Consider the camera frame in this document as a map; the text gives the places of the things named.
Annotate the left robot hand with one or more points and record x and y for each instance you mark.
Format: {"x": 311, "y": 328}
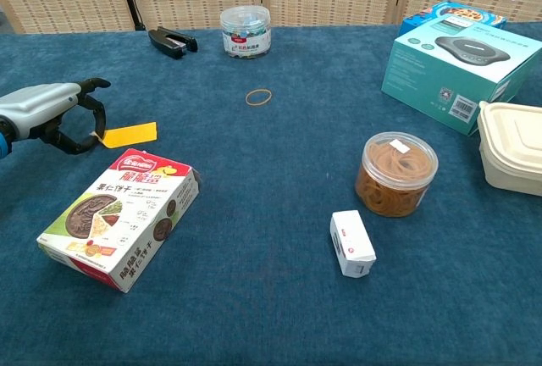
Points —
{"x": 51, "y": 114}

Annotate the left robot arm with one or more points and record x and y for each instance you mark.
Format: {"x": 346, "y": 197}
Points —
{"x": 3, "y": 143}

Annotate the clear jar of rubber bands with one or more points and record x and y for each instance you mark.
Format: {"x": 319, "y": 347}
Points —
{"x": 396, "y": 173}

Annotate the clear jar of binder clips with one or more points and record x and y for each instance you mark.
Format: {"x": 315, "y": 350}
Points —
{"x": 245, "y": 32}

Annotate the black stapler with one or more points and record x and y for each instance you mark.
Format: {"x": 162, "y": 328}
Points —
{"x": 171, "y": 42}

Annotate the small white box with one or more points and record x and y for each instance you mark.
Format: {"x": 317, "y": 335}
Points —
{"x": 352, "y": 243}

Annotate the teal speakerphone box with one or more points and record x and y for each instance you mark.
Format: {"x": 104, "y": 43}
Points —
{"x": 459, "y": 71}

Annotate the red and white snack box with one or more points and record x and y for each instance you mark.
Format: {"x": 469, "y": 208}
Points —
{"x": 120, "y": 224}

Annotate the beige lidded food container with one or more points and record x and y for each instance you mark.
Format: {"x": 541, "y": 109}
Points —
{"x": 512, "y": 148}

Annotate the blue table cloth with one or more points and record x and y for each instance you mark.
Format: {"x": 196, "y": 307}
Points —
{"x": 271, "y": 213}

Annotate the blue cookie box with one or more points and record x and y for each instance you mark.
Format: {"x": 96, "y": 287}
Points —
{"x": 449, "y": 14}

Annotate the loose rubber band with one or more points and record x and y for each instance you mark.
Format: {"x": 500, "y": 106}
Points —
{"x": 258, "y": 97}

